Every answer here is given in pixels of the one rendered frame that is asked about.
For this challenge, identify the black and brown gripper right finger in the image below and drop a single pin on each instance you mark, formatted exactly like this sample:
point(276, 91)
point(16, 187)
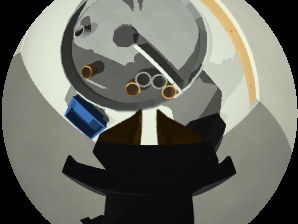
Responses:
point(174, 132)

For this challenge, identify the grey metal sleeve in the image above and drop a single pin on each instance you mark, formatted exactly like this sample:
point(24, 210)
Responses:
point(143, 83)
point(158, 85)
point(82, 31)

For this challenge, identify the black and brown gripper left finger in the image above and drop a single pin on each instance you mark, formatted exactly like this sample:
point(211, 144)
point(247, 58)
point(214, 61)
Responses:
point(128, 131)

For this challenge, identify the bronze bushing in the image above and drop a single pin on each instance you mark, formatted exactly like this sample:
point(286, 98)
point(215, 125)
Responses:
point(85, 71)
point(170, 94)
point(130, 91)

